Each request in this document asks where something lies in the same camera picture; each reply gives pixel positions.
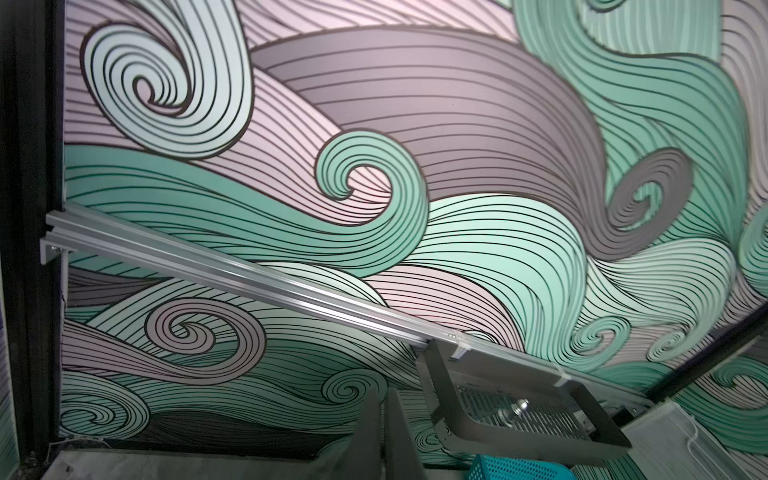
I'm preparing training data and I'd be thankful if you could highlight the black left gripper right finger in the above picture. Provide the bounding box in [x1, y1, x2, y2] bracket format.
[384, 388, 427, 480]

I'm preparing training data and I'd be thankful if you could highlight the clear plastic wall holder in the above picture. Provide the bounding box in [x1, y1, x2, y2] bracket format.
[571, 400, 767, 479]

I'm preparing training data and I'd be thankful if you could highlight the black perforated metal shelf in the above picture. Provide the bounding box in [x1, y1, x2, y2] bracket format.
[416, 340, 632, 466]

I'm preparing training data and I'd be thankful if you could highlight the aluminium rail back wall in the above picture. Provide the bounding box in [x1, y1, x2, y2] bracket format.
[42, 204, 654, 415]

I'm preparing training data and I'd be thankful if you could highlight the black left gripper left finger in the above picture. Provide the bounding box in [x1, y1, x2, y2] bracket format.
[337, 391, 382, 480]

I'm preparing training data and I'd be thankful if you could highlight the teal plastic basket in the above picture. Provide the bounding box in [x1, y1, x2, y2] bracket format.
[467, 455, 576, 480]

